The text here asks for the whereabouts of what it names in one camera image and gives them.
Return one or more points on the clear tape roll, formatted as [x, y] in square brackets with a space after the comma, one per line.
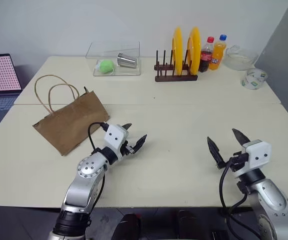
[252, 81]

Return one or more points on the orange soda bottle blue cap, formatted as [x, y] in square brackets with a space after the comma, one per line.
[217, 56]

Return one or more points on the clear glass bowl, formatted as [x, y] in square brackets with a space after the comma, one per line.
[237, 61]

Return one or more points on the grey partition panel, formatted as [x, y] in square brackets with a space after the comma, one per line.
[287, 62]

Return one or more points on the cola bottle red cap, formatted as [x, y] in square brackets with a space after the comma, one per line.
[205, 58]

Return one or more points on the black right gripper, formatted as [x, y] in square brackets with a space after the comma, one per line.
[240, 158]

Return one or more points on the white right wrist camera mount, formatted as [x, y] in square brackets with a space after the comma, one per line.
[259, 152]

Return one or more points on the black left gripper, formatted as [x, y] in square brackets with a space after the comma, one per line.
[126, 149]

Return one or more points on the dark wooden dish rack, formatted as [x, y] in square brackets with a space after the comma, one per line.
[176, 77]

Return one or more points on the yellow plate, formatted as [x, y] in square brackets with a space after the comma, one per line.
[194, 50]
[177, 47]

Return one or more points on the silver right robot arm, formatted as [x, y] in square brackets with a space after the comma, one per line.
[271, 200]

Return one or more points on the metal cup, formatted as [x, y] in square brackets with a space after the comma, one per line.
[126, 61]

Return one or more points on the brown paper bag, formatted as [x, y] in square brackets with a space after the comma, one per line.
[76, 120]

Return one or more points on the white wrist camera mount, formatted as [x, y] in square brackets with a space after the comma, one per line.
[259, 152]
[113, 138]

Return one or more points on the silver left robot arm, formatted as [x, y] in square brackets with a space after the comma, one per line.
[83, 185]

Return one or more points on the clear plastic box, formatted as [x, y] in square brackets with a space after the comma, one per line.
[131, 71]

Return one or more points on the dark rounded shape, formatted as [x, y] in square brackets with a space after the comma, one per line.
[128, 227]

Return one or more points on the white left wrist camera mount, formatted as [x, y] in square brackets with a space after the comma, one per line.
[113, 138]

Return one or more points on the green sponge ball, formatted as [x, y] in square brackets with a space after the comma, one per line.
[106, 66]

